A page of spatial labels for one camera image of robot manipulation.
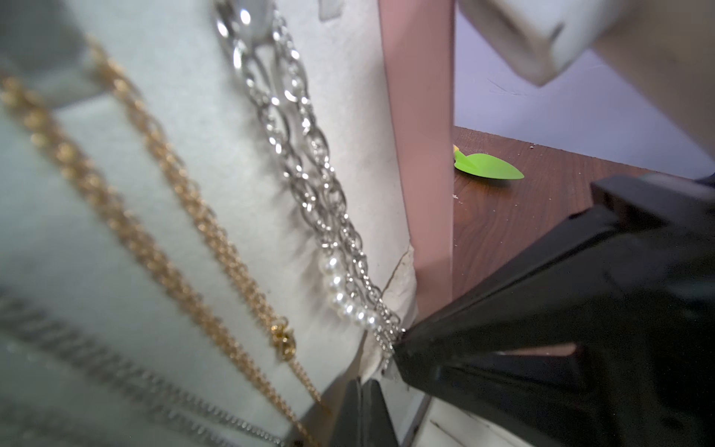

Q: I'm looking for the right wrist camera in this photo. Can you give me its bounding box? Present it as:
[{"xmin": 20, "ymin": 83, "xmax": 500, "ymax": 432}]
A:
[{"xmin": 458, "ymin": 1, "xmax": 714, "ymax": 156}]

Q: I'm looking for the gold chain necklace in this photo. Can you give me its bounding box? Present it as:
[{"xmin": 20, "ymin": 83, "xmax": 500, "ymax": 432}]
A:
[{"xmin": 0, "ymin": 38, "xmax": 331, "ymax": 447}]

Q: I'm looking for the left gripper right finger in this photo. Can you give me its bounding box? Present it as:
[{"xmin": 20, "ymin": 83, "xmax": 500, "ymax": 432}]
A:
[{"xmin": 362, "ymin": 379, "xmax": 400, "ymax": 447}]

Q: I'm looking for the pink jewelry box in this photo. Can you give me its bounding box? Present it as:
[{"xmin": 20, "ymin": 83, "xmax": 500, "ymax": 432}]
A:
[{"xmin": 0, "ymin": 0, "xmax": 537, "ymax": 447}]

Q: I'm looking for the green shovel yellow handle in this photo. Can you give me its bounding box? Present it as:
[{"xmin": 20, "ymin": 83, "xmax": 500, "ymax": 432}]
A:
[{"xmin": 454, "ymin": 145, "xmax": 524, "ymax": 181}]

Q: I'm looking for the silver double chain necklace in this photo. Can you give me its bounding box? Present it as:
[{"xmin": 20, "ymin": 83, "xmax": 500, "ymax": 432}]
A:
[{"xmin": 0, "ymin": 289, "xmax": 289, "ymax": 447}]

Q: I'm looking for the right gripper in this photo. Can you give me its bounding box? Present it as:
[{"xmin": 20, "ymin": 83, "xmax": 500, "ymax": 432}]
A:
[{"xmin": 591, "ymin": 173, "xmax": 714, "ymax": 235}]

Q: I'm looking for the silver pearl jewelry chain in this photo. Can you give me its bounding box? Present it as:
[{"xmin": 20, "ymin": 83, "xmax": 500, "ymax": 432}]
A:
[{"xmin": 214, "ymin": 0, "xmax": 404, "ymax": 370}]

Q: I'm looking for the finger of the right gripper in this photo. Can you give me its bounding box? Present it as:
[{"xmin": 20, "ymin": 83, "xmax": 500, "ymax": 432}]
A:
[{"xmin": 396, "ymin": 206, "xmax": 714, "ymax": 446}]

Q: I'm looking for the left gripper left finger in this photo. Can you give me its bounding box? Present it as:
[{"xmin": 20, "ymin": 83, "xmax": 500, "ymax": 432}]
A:
[{"xmin": 329, "ymin": 378, "xmax": 363, "ymax": 447}]

